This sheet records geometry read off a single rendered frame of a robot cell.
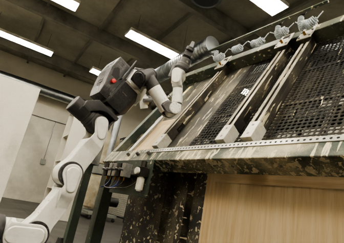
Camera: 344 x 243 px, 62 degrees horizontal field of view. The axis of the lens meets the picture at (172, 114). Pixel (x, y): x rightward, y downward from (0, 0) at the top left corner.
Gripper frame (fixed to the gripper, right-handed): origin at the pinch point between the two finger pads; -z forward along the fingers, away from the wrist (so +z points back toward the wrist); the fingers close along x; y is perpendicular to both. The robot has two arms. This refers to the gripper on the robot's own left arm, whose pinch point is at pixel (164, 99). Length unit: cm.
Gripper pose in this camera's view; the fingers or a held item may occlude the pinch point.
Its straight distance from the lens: 254.6
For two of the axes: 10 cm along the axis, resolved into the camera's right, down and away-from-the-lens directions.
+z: -7.6, 0.8, -6.4
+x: 1.5, 9.9, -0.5
